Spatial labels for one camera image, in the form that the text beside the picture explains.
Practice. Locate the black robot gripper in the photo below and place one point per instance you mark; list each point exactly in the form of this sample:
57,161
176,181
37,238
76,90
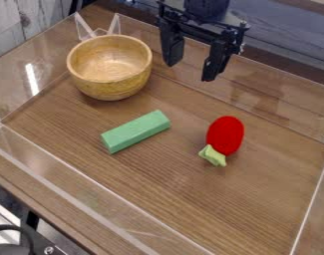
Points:
204,20

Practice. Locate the green rectangular block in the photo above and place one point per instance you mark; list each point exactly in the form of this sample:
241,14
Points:
135,131

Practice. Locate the wooden bowl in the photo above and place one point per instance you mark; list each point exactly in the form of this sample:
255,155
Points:
111,66

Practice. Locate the black metal table frame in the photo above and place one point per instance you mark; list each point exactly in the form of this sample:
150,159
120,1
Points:
44,246

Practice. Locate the red plush radish toy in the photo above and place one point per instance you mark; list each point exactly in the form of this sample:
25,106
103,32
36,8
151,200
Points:
223,140

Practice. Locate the clear acrylic tray enclosure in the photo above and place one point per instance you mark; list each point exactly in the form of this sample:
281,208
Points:
155,199

